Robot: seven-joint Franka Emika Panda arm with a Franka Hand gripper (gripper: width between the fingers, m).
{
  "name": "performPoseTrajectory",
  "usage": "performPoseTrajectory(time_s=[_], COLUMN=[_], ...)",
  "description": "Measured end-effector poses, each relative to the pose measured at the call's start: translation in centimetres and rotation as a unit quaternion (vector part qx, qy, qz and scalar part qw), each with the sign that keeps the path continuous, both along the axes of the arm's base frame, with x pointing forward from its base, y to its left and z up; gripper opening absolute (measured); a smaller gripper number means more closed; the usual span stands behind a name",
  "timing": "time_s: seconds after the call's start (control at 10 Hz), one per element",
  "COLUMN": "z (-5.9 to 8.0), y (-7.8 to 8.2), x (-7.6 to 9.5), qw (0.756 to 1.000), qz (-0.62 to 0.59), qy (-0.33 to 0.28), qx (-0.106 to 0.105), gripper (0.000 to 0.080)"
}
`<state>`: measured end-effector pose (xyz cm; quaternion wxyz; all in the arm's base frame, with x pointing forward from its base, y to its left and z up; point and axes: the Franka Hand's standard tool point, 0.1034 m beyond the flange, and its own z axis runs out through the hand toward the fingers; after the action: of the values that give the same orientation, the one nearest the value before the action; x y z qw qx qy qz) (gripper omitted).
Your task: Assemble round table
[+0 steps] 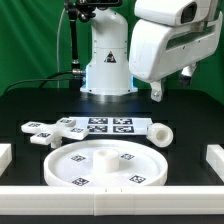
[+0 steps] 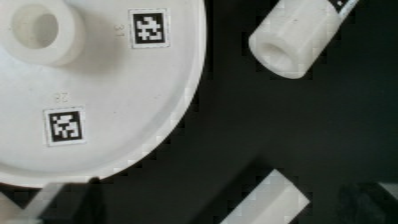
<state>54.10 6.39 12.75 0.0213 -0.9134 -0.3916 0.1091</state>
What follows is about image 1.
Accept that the black cable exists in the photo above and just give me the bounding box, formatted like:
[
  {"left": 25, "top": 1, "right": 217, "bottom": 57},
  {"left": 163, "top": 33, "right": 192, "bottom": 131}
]
[{"left": 3, "top": 70, "right": 75, "bottom": 94}]

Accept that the white left barrier block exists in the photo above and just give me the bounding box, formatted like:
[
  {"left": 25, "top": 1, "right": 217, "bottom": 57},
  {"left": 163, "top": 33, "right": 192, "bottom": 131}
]
[{"left": 0, "top": 144, "right": 12, "bottom": 176}]

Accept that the white marker sheet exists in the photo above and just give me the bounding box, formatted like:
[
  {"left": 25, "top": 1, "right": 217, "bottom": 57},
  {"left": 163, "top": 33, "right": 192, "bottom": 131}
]
[{"left": 74, "top": 117, "right": 152, "bottom": 135}]

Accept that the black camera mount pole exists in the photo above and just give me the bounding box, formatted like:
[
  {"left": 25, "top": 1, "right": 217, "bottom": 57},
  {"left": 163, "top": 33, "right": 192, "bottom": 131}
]
[{"left": 64, "top": 0, "right": 123, "bottom": 92}]

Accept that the white round table top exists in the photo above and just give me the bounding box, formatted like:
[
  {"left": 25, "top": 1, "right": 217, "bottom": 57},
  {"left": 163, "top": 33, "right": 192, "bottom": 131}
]
[{"left": 44, "top": 139, "right": 168, "bottom": 187}]

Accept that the white cross-shaped table base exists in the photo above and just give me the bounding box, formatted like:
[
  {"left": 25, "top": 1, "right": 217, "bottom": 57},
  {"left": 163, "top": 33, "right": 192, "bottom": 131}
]
[{"left": 21, "top": 118, "right": 89, "bottom": 149}]

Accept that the white front barrier rail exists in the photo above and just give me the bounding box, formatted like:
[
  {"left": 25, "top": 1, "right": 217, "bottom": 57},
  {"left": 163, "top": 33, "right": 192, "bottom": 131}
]
[{"left": 0, "top": 186, "right": 224, "bottom": 216}]

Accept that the grey cable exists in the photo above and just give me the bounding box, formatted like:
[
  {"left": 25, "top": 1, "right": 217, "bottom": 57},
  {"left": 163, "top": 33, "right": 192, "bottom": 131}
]
[{"left": 56, "top": 7, "right": 67, "bottom": 89}]

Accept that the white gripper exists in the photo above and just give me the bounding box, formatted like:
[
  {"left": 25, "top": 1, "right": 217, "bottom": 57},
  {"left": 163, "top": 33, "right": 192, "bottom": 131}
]
[{"left": 129, "top": 14, "right": 223, "bottom": 102}]

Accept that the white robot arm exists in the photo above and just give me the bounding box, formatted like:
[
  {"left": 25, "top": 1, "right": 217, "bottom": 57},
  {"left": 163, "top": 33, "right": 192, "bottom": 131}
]
[{"left": 80, "top": 0, "right": 223, "bottom": 102}]

